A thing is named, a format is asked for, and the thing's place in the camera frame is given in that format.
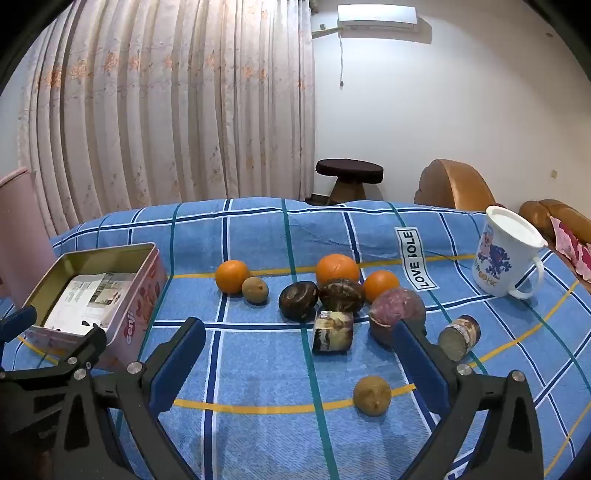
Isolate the printed paper leaflet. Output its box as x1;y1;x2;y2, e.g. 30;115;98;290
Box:
44;272;137;333

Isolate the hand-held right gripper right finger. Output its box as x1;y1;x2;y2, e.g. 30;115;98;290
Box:
392;318;546;480

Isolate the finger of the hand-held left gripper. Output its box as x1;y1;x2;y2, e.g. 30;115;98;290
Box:
0;305;38;344
0;324;108;384

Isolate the purple round fruit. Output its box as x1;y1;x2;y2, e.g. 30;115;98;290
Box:
368;287;427;347

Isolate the small brown can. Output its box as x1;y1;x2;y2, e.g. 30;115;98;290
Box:
437;315;482;361

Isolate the floral beige curtain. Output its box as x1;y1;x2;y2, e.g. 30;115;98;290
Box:
18;0;317;237

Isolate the small orange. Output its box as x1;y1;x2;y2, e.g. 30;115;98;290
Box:
215;260;251;295
363;270;400;303

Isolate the brown leather sofa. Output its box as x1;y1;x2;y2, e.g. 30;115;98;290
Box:
519;199;591;282

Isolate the dark round stool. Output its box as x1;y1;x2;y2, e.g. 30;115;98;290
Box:
315;159;385;206

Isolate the white mug lid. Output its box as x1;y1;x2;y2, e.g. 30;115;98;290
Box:
486;206;549;248

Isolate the white air conditioner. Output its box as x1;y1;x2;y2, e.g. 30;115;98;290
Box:
337;4;433;33

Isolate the pink floral cloth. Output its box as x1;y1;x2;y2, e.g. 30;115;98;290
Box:
549;217;591;282

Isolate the large orange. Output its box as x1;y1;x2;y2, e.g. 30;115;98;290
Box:
316;253;361;289

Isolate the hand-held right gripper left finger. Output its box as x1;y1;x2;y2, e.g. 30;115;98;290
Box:
55;316;207;480

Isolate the pink metal tin box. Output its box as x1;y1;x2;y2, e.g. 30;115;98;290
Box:
21;243;168;372

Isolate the dark brown round fruit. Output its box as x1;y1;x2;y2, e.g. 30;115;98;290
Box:
278;281;320;322
318;278;366;313

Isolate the brown leather armchair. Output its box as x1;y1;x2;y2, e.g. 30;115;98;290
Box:
414;159;498;211

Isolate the white printed mug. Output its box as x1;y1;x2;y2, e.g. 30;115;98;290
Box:
475;205;549;301

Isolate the blue plaid blanket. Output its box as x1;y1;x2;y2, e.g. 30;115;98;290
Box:
0;197;591;480

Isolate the brown kiwi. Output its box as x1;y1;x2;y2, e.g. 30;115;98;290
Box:
241;276;270;305
353;375;393;418

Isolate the pink cabinet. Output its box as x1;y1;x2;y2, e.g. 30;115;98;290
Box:
0;167;59;306

